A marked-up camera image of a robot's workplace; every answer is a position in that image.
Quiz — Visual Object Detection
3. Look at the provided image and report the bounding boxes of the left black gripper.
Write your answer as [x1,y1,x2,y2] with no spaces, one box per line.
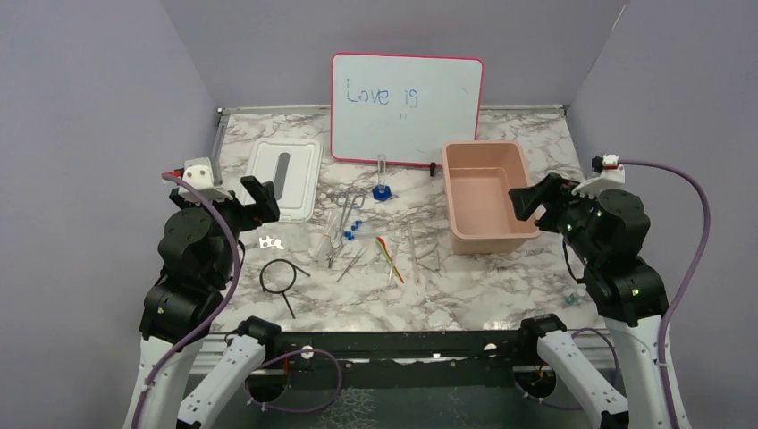
[173,174,280,284]

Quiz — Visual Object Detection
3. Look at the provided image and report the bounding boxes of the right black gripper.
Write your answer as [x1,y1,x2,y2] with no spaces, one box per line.
[509,170,603,265]

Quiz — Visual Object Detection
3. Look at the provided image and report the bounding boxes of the black wire ring stand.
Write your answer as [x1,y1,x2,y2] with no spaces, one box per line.
[258,258,311,319]

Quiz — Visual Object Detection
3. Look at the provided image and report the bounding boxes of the glass stirring rod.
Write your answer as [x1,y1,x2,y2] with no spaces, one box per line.
[405,215,419,284]

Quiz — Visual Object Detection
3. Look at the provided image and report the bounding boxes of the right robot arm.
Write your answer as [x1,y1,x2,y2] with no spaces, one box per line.
[509,173,691,428]

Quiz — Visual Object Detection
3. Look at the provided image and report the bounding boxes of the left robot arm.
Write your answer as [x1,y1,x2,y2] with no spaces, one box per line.
[123,171,282,428]

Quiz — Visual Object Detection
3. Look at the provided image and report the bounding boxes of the white plastic bin lid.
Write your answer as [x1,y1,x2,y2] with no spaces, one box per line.
[245,138,323,223]

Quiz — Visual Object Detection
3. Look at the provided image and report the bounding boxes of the pink plastic bin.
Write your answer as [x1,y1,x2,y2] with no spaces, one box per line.
[442,140,541,255]

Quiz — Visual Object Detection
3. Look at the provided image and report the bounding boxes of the glass pipette bundle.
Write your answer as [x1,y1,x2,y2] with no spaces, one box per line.
[315,209,341,260]

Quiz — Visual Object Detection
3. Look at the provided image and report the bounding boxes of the blue-capped test tube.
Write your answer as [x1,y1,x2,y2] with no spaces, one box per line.
[343,230,382,240]
[346,232,380,241]
[350,222,389,232]
[350,219,390,231]

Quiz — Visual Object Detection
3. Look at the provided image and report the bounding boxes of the small green-capped vial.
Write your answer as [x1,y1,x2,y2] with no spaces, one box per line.
[564,288,587,306]

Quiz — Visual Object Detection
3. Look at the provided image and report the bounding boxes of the metal tweezers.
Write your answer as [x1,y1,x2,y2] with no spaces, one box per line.
[336,246,367,282]

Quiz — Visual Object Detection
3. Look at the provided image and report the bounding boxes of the pink-framed whiteboard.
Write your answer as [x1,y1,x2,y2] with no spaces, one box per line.
[330,52,484,166]

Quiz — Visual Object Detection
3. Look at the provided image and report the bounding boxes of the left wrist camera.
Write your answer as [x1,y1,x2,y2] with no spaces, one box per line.
[181,157,232,202]

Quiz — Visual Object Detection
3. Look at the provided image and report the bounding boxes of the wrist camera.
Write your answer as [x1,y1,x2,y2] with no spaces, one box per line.
[181,157,232,202]
[571,155,626,198]

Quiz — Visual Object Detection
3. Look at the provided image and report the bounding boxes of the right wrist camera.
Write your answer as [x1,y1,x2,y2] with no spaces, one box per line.
[571,155,626,198]

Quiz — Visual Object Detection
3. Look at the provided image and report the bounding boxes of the black base frame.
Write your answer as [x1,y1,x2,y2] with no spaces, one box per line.
[244,331,557,399]

